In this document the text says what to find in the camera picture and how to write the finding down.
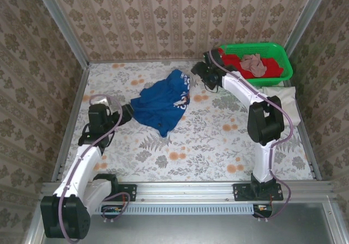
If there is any blue t-shirt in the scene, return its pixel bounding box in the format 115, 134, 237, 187
130, 69, 192, 138

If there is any aluminium front rail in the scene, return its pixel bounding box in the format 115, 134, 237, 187
42, 182, 335, 203

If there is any aluminium frame post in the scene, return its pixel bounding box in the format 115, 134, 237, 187
29, 0, 91, 69
284, 0, 333, 54

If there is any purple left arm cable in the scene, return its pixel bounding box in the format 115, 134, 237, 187
58, 93, 130, 242

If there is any slotted cable duct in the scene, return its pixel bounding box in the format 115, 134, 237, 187
94, 202, 255, 215

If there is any small circuit board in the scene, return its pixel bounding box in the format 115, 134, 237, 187
254, 203, 274, 214
101, 204, 123, 214

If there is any cream folded t-shirt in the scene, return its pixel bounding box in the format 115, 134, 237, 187
261, 85, 301, 126

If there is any floral tablecloth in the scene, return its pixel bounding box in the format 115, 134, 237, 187
62, 60, 314, 182

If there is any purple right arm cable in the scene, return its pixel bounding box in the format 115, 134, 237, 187
207, 38, 294, 221

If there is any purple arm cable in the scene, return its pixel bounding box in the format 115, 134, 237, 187
207, 38, 294, 221
58, 93, 130, 242

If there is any grey metal front panel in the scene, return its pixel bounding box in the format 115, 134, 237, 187
24, 202, 349, 244

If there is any green plastic basket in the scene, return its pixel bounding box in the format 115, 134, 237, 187
218, 42, 294, 87

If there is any aluminium table edge rail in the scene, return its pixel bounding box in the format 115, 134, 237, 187
51, 64, 91, 184

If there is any pink crumpled t-shirt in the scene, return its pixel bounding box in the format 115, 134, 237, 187
239, 53, 268, 78

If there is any red t-shirt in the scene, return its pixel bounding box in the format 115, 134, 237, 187
218, 47, 284, 80

